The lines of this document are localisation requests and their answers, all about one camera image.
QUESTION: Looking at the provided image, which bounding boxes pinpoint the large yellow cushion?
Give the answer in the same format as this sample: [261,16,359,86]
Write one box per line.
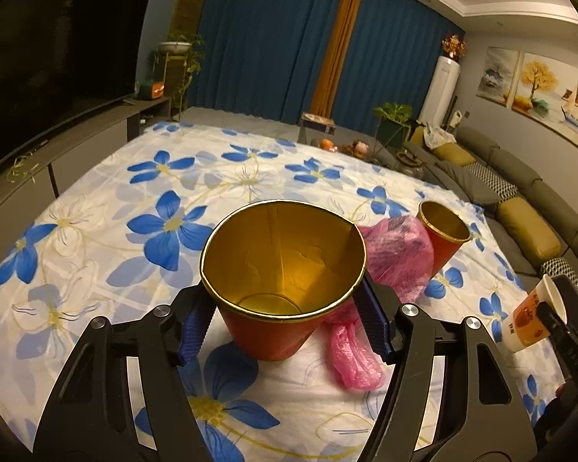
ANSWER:
[495,198,563,264]

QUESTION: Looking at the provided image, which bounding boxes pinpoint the blue curtain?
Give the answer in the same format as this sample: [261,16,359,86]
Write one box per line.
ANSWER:
[188,0,469,132]

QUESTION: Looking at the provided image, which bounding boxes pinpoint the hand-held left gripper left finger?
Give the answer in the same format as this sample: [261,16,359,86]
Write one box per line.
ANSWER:
[33,285,217,462]

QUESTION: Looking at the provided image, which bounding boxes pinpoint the small yellow cushion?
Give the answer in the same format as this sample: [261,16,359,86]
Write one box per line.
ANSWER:
[431,144,476,167]

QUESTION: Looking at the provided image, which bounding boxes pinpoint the brown wooden wall panel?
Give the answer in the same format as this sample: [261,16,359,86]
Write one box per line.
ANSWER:
[170,0,218,40]

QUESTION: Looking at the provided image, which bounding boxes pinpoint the green potted plant dark pot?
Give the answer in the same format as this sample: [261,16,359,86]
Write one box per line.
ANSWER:
[373,101,413,151]

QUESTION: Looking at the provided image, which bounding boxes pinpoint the vine plant on tall stand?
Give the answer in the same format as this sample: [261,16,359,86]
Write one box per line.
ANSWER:
[151,32,208,122]

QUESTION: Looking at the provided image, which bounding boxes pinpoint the narrow boat painting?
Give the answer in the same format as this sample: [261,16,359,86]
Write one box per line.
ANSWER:
[476,47,521,107]

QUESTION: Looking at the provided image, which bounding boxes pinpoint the white standing air conditioner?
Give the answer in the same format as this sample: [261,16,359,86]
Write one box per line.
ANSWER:
[417,56,462,129]

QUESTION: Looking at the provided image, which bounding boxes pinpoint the grey sectional sofa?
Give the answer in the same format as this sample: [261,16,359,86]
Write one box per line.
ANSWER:
[403,125,578,330]

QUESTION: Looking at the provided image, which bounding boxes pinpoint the pink plastic bag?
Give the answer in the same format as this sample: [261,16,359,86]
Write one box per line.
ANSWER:
[329,216,437,392]

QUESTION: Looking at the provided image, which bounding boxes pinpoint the large black white patterned cushion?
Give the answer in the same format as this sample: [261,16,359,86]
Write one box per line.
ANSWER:
[541,256,578,321]

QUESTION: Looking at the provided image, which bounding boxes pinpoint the wide tree and ship painting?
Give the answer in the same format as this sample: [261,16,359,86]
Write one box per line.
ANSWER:
[511,51,578,157]

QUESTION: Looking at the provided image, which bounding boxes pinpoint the orange curtain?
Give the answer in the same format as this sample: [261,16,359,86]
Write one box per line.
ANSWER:
[310,0,367,119]

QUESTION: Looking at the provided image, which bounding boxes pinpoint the red paper cup gold inside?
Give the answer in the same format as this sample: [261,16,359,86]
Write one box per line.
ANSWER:
[417,200,473,278]
[200,199,368,363]

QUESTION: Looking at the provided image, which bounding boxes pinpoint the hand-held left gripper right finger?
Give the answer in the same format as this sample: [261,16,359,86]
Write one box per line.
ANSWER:
[351,275,534,462]

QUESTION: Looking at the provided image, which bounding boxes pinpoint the blue floral white tablecloth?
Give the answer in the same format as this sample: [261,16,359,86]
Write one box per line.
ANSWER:
[0,120,568,462]

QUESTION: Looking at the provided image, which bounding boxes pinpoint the small orange speaker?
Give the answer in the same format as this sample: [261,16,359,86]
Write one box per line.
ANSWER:
[141,79,167,100]

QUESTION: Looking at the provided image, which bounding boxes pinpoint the flat printed box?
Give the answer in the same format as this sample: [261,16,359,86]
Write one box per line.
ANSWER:
[301,112,337,136]

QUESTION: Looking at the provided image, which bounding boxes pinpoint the white bag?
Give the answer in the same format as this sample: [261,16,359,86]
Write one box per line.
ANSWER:
[423,122,459,150]

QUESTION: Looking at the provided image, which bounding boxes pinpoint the white paper cup orange print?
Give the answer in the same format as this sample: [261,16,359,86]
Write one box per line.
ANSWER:
[503,274,568,353]

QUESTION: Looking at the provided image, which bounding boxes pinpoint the artificial flower ornament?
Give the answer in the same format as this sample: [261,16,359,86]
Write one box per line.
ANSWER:
[440,33,468,62]

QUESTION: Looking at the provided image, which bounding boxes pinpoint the small black white patterned cushion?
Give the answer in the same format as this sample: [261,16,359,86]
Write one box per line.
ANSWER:
[464,161,519,204]

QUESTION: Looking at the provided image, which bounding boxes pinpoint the grey cushion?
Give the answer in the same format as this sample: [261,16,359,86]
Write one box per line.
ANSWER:
[426,162,502,206]

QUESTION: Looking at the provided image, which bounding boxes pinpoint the black flat television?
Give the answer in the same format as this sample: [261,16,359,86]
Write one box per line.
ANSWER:
[0,0,150,175]

